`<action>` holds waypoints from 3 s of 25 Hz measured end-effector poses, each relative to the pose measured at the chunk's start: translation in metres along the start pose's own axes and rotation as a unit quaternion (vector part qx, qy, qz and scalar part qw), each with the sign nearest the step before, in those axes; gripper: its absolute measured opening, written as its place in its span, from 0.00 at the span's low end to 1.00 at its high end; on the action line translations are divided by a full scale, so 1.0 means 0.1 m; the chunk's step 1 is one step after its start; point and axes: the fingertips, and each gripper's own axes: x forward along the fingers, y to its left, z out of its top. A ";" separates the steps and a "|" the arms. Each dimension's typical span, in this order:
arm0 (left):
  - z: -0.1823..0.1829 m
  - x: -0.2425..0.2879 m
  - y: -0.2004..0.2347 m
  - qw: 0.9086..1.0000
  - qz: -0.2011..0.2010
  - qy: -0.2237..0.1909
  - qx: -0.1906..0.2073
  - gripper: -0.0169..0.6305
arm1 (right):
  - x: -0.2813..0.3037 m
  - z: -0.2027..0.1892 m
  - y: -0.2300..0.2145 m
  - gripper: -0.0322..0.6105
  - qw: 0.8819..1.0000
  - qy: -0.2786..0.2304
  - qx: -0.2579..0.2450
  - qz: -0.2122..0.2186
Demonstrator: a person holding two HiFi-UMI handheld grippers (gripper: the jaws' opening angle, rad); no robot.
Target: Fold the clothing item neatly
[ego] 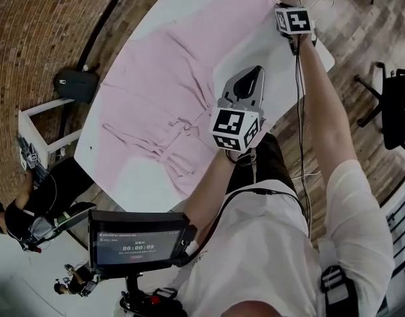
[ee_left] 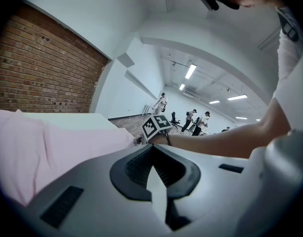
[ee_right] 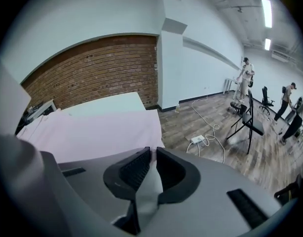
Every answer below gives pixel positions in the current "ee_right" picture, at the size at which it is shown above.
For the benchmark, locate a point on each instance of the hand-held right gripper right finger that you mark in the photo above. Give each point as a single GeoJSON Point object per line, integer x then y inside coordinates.
{"type": "Point", "coordinates": [210, 181]}

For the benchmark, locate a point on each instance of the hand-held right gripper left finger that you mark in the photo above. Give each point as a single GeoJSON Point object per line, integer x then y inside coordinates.
{"type": "Point", "coordinates": [97, 181]}

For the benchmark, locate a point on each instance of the pink robe garment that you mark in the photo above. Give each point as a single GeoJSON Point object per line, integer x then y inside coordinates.
{"type": "Point", "coordinates": [104, 134]}

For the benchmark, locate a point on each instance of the white power strip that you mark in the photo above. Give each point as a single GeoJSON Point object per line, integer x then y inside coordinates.
{"type": "Point", "coordinates": [198, 139]}

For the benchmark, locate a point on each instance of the black folding chair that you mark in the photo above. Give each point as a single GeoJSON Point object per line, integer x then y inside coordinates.
{"type": "Point", "coordinates": [252, 125]}

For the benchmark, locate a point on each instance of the small pale bottle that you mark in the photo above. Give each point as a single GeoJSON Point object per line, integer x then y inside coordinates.
{"type": "Point", "coordinates": [177, 108]}

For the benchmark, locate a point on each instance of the dark stool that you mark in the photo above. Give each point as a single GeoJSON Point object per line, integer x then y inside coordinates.
{"type": "Point", "coordinates": [238, 106]}

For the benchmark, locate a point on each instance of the large white table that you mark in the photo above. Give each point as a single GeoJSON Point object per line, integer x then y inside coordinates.
{"type": "Point", "coordinates": [112, 102]}

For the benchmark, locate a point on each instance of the small white side table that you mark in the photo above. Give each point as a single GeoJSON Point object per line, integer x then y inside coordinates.
{"type": "Point", "coordinates": [44, 107]}

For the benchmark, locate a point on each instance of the white high table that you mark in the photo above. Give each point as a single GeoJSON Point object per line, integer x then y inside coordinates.
{"type": "Point", "coordinates": [231, 81]}

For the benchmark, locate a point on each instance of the ceiling air conditioner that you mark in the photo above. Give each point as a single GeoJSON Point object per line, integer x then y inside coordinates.
{"type": "Point", "coordinates": [279, 55]}

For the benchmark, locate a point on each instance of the ceiling light tube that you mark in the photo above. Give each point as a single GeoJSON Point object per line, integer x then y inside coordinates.
{"type": "Point", "coordinates": [267, 44]}
{"type": "Point", "coordinates": [266, 12]}

